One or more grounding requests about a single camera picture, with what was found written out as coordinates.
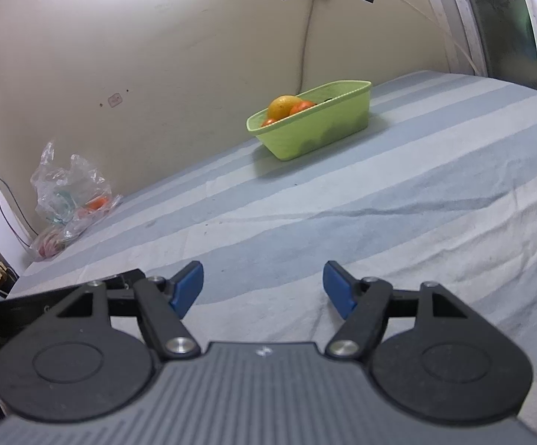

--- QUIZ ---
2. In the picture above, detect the striped blue white cloth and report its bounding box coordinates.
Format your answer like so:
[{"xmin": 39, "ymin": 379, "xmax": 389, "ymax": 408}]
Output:
[{"xmin": 14, "ymin": 71, "xmax": 537, "ymax": 433}]

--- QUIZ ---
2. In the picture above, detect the large yellow citrus fruit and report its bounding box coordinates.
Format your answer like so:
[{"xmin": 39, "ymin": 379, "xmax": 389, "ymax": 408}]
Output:
[{"xmin": 266, "ymin": 95, "xmax": 302, "ymax": 121}]

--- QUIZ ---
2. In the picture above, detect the orange in plastic bag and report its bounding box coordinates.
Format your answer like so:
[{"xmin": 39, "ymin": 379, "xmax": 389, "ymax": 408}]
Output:
[{"xmin": 85, "ymin": 195, "xmax": 109, "ymax": 211}]

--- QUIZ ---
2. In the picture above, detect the wall sticker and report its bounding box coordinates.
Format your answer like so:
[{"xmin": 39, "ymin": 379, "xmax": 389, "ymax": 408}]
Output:
[{"xmin": 107, "ymin": 93, "xmax": 122, "ymax": 108}]

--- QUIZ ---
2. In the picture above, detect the green plastic basin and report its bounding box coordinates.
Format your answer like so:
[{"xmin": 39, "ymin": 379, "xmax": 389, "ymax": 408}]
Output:
[{"xmin": 246, "ymin": 80, "xmax": 372, "ymax": 161}]

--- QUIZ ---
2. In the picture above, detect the grey wall cable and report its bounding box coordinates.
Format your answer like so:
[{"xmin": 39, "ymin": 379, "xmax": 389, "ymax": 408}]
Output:
[{"xmin": 295, "ymin": 0, "xmax": 319, "ymax": 99}]

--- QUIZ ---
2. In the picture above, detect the white thin cable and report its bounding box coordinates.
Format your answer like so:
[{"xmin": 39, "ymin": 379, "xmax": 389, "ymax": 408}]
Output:
[{"xmin": 351, "ymin": 0, "xmax": 483, "ymax": 76}]

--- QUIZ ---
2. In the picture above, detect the clear plastic bag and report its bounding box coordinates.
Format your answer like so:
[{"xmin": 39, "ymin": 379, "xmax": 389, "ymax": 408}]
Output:
[{"xmin": 31, "ymin": 142, "xmax": 122, "ymax": 259}]

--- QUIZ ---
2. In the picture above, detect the orange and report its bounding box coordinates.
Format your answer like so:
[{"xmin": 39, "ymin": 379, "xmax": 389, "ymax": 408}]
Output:
[
  {"xmin": 260, "ymin": 119, "xmax": 278, "ymax": 128},
  {"xmin": 289, "ymin": 100, "xmax": 315, "ymax": 116},
  {"xmin": 85, "ymin": 195, "xmax": 109, "ymax": 211}
]

